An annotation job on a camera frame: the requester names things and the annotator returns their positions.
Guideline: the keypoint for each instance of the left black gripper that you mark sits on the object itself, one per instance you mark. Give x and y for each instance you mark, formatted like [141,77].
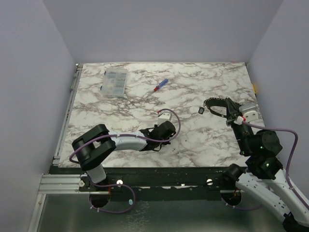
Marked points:
[165,143]

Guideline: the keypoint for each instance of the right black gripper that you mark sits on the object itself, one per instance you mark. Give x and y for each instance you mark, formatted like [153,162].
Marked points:
[232,116]

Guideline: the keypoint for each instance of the black key tag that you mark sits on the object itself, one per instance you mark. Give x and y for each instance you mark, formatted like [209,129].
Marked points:
[201,110]

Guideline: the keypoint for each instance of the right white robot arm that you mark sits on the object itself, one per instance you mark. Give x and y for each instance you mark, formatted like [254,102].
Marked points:
[266,179]

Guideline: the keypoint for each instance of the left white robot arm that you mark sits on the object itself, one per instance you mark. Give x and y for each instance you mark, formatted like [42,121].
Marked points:
[93,147]

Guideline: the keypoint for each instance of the blue red screwdriver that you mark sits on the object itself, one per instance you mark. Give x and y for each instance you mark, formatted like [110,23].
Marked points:
[159,86]

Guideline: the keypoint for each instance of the clear plastic organizer box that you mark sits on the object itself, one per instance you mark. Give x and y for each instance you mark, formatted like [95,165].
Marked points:
[114,82]

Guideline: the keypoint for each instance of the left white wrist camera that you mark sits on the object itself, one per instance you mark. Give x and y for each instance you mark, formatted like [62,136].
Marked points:
[163,117]

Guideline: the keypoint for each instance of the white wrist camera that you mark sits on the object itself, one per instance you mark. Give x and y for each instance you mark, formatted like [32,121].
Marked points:
[248,112]
[163,117]

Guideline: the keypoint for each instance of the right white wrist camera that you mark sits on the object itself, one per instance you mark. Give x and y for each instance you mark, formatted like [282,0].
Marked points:
[248,112]

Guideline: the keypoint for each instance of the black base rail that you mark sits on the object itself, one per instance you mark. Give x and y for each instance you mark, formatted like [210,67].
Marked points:
[163,184]

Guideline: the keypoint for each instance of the aluminium side rail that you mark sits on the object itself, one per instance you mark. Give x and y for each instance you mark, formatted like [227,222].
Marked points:
[62,183]

